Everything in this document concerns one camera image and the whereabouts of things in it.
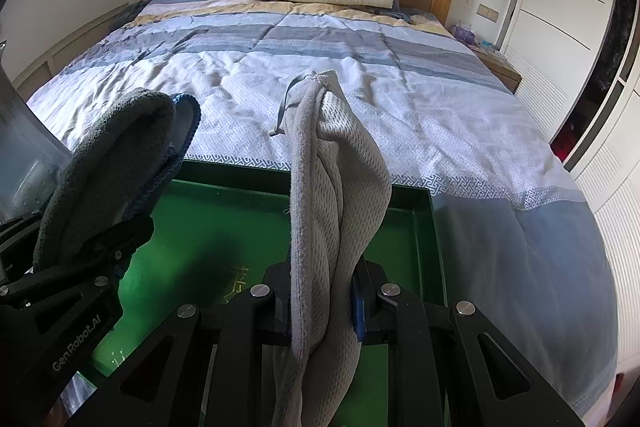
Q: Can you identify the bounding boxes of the light grey mesh cloth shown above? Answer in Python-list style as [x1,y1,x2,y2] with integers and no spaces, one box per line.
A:
[270,71,393,427]

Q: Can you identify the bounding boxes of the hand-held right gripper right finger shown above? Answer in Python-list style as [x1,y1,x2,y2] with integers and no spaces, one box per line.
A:
[350,259,587,427]

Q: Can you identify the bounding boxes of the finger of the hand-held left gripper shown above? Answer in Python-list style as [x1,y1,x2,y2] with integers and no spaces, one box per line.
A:
[0,214,42,280]
[0,216,154,410]

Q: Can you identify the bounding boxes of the purple tissue box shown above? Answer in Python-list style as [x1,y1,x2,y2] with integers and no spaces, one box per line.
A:
[450,22,479,46]

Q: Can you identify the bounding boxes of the bed with blue striped blanket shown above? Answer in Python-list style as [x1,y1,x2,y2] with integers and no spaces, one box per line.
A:
[27,0,618,418]

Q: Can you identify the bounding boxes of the grey and blue towel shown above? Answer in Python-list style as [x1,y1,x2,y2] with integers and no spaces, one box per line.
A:
[36,89,202,273]

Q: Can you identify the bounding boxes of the green box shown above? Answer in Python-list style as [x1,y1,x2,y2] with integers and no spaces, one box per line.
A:
[90,159,447,427]

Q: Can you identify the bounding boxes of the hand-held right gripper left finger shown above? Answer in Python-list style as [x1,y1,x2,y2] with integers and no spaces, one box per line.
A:
[65,263,293,427]

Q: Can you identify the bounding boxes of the wooden nightstand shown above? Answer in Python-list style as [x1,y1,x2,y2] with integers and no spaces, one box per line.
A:
[472,42,522,95]

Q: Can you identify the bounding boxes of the white wardrobe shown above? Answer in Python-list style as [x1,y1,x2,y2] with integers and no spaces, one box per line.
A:
[500,0,640,358]

